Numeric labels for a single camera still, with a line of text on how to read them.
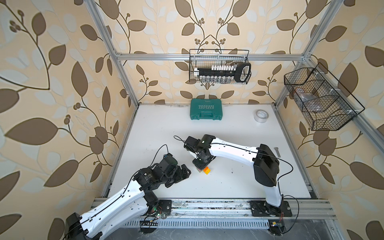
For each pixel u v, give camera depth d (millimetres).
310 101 693
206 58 911
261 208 714
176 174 669
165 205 757
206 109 1118
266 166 475
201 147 596
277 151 937
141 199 643
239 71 843
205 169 810
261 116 1116
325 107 735
